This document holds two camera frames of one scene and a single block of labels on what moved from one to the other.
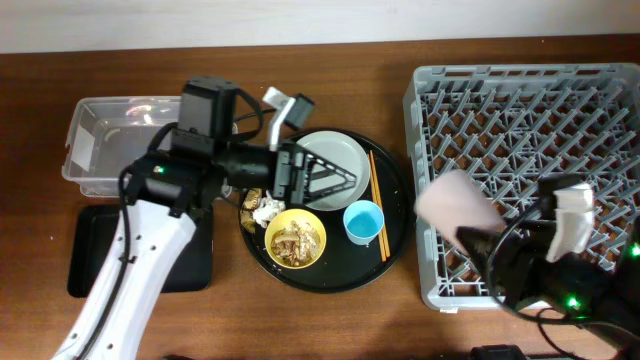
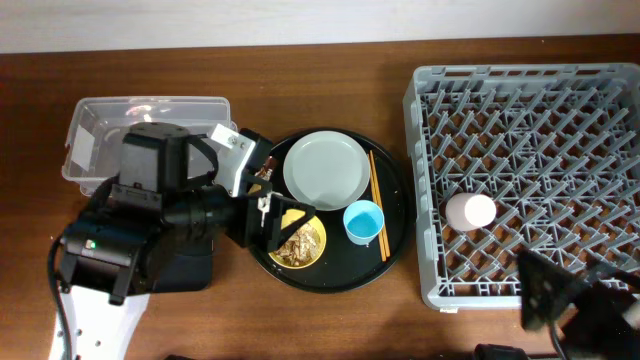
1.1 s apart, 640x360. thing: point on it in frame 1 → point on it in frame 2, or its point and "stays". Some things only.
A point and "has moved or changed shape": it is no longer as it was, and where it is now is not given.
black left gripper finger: (329, 164) → (287, 203)
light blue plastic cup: (363, 219) stays
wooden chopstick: (379, 201) stays
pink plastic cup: (454, 199) has moved or changed shape
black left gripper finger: (351, 182) → (278, 236)
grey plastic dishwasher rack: (506, 127) stays
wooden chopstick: (375, 198) stays
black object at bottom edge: (497, 352) stays
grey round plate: (344, 151) stays
